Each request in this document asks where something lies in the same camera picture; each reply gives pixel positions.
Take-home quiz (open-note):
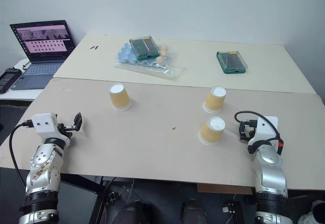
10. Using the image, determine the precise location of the brown paper cup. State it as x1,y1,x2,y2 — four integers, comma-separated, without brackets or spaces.
202,85,227,115
108,83,132,112
198,116,226,147

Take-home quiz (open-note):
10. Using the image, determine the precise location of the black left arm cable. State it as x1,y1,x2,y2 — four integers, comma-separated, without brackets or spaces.
8,121,34,187

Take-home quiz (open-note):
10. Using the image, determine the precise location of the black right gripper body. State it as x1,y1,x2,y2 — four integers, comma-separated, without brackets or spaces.
244,120,258,142

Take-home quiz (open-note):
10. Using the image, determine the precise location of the grey open laptop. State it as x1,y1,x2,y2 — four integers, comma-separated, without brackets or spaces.
9,19,77,91

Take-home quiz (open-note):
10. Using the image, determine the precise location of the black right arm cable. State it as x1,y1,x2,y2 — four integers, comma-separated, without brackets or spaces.
234,110,285,156

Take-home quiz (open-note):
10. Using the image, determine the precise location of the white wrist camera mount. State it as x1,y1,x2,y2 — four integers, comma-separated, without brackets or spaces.
31,112,72,144
248,115,280,147

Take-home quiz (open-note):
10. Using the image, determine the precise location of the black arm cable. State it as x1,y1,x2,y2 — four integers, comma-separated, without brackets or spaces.
234,110,285,156
8,121,34,187

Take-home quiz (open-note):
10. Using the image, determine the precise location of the black handheld device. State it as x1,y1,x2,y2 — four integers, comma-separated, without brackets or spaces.
0,67,23,94

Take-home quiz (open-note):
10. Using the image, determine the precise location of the dark rounded shape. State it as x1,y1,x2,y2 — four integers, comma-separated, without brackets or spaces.
116,200,153,224
180,198,208,224

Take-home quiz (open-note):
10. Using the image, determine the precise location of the white side table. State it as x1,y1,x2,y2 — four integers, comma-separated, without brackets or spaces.
0,57,56,102

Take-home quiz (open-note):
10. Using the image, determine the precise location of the white crumpled object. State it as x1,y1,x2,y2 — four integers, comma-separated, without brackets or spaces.
298,199,325,224

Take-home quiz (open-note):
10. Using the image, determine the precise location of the clear plastic bag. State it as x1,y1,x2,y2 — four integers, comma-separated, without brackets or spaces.
113,43,186,81

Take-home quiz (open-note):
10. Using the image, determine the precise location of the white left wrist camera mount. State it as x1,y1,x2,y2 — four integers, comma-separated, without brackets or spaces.
31,112,72,144

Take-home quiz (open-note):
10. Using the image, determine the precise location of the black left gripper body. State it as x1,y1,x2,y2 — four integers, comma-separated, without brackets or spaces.
56,123,70,139

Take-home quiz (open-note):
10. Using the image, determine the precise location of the green screwdriver bit case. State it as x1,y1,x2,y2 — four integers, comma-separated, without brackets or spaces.
216,50,248,75
129,36,161,60

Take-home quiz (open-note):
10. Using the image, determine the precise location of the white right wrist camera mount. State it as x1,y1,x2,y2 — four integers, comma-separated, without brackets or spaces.
248,115,280,147

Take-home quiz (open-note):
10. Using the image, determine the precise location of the blue egg tray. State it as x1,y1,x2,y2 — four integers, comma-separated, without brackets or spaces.
117,42,176,67

